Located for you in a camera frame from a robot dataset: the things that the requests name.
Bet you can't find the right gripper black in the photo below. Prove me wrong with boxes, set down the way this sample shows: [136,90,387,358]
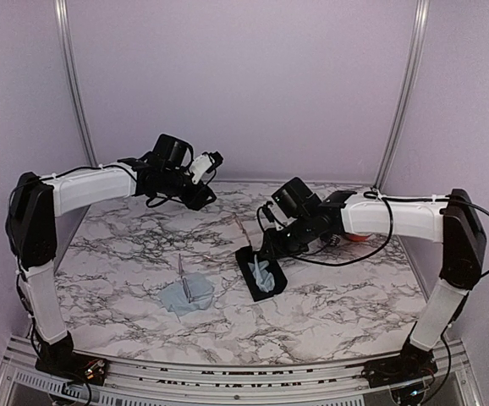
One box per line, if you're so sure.
[259,216,316,261]

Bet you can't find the pink frame sunglasses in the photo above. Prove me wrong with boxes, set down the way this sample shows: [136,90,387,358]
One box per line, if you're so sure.
[204,217,254,259]

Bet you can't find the blue cleaning cloth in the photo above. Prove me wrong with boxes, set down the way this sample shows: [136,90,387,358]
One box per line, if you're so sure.
[248,255,275,293]
[157,272,214,316]

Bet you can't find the black glasses case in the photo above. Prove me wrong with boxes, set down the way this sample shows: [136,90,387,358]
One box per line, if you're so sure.
[234,246,288,302]

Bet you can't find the clear purple lens sunglasses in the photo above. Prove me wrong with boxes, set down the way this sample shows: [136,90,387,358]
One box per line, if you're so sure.
[178,254,212,304]

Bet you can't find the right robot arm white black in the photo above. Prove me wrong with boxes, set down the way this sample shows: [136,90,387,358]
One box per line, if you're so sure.
[258,178,487,379]

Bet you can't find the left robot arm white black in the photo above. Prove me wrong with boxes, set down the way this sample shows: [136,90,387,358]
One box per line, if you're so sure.
[5,134,223,386]

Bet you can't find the striped flag glasses pouch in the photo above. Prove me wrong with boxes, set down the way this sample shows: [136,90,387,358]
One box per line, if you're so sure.
[321,234,340,247]

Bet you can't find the orange white bowl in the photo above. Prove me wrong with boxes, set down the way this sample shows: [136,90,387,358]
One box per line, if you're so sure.
[345,233,371,242]

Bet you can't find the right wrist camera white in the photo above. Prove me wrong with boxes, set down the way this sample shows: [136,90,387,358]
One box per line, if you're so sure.
[256,201,283,232]

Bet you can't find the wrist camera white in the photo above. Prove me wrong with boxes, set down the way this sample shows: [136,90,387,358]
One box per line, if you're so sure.
[256,201,283,232]
[188,151,223,184]

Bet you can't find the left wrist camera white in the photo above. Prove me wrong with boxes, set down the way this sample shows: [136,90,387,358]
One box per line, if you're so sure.
[188,151,223,184]

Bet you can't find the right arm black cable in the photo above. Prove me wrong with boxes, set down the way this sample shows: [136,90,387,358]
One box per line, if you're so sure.
[286,189,489,276]

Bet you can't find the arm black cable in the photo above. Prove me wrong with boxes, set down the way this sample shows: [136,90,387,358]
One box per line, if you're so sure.
[7,164,173,352]
[286,189,489,276]

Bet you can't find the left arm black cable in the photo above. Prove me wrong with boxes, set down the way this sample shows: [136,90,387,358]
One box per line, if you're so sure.
[7,164,173,352]

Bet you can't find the front aluminium rail base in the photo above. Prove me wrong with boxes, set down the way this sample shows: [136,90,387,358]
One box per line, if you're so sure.
[0,337,484,405]

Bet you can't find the left aluminium frame post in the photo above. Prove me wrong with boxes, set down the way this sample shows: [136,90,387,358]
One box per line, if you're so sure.
[54,0,98,166]

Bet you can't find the aluminium frame post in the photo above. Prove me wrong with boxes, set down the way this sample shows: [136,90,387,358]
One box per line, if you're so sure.
[373,0,431,189]
[54,0,98,166]

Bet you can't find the right aluminium frame post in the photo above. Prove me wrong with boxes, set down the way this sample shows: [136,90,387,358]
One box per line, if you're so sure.
[373,0,431,189]

